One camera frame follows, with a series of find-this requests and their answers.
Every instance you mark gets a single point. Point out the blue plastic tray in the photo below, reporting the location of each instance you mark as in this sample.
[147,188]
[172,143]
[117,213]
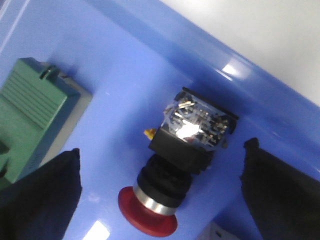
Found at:
[134,56]

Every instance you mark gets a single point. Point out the red emergency stop button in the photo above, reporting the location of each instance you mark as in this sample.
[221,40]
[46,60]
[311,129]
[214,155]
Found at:
[192,130]

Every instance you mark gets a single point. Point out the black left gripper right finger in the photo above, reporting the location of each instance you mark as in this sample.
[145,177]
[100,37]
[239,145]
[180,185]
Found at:
[283,201]

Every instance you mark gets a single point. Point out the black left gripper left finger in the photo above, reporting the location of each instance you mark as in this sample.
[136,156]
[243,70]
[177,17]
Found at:
[41,205]

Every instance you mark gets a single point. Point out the white metal block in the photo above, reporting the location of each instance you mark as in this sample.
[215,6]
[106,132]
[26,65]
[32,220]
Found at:
[214,232]

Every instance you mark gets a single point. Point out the green electrical module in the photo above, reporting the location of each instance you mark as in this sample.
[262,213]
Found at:
[39,108]

